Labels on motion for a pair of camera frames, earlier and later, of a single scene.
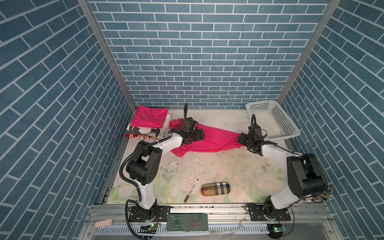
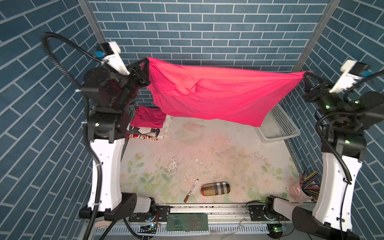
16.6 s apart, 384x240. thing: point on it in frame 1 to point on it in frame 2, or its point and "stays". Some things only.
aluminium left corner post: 87,6 stays
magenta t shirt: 214,139 to 247,94
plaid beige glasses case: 215,189 stays
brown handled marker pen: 187,197 stays
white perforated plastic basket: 275,121 stays
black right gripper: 241,139 to 321,87
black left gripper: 197,136 to 140,78
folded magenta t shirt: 149,117 stays
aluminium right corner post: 308,46 stays
